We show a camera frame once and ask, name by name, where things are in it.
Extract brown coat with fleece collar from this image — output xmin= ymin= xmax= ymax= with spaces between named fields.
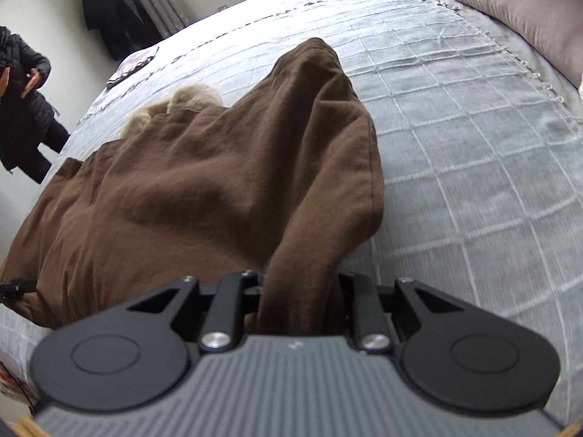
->
xmin=0 ymin=38 xmax=386 ymax=334

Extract dark hanging clothes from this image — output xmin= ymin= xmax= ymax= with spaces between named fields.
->
xmin=82 ymin=0 xmax=161 ymax=61

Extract small dark cloth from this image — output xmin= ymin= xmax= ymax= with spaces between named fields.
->
xmin=106 ymin=47 xmax=159 ymax=90

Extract pink pillow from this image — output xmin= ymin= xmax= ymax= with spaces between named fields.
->
xmin=432 ymin=0 xmax=583 ymax=97

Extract bed with grey quilt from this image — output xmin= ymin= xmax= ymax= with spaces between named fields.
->
xmin=0 ymin=0 xmax=583 ymax=424

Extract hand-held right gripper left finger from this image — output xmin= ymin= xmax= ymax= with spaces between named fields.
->
xmin=128 ymin=271 xmax=263 ymax=354

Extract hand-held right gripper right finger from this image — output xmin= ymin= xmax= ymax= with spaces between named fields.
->
xmin=339 ymin=273 xmax=456 ymax=355

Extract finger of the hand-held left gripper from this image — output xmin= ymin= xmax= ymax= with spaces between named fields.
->
xmin=0 ymin=279 xmax=37 ymax=302

